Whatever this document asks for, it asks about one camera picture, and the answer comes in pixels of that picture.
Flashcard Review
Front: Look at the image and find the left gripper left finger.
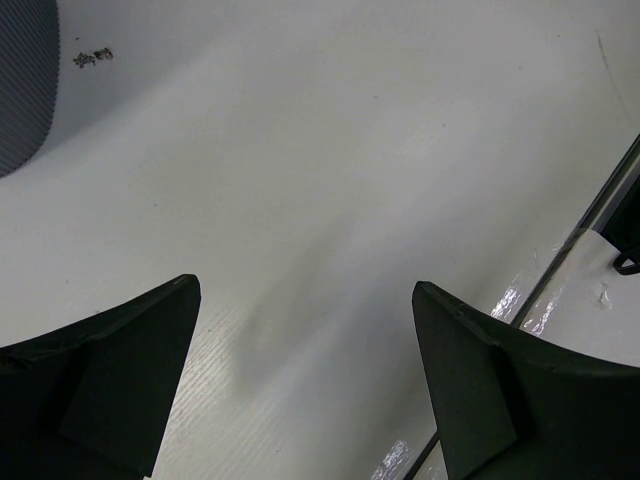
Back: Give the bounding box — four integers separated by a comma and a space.
1, 274, 201, 479

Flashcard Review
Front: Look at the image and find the grey mesh waste bin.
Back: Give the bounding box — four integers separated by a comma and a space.
1, 0, 61, 177

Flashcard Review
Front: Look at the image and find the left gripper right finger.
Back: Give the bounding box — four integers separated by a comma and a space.
412, 282, 639, 479

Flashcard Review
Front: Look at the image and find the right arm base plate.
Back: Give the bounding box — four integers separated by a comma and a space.
601, 139, 639, 276

